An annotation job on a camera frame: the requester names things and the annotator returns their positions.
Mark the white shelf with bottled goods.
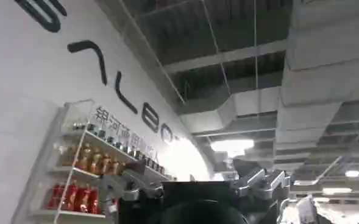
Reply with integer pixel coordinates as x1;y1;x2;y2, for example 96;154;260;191
12;99;171;224

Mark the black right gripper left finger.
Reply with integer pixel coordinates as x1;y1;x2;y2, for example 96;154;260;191
120;159;165;202

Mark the long ceiling light strip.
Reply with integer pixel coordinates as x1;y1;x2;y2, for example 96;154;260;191
322;187;353;195

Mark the large white air duct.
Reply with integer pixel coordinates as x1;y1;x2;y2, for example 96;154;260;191
179;0;359;183

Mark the rectangular ceiling light panel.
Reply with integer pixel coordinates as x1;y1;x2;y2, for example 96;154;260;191
210;139;255;153

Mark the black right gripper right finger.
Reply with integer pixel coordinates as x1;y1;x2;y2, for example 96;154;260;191
230;158;291;201

